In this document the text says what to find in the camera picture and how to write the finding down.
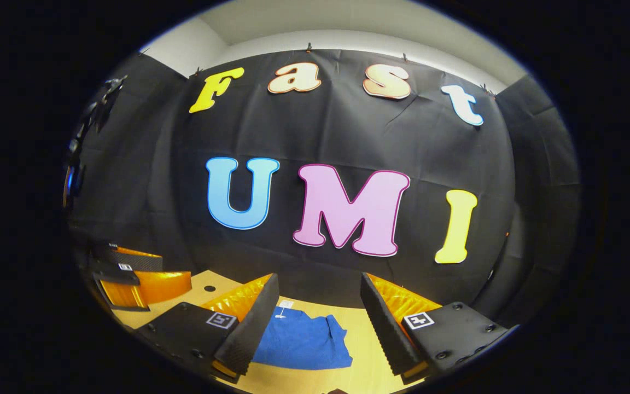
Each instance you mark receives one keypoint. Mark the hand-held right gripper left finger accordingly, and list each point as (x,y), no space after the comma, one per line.
(255,328)

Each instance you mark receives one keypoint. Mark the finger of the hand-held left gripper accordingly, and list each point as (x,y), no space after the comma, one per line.
(156,287)
(145,262)

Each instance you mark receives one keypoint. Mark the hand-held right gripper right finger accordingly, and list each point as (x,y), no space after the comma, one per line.
(383,323)

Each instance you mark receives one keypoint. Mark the black backdrop cloth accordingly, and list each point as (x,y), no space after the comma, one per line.
(348,131)

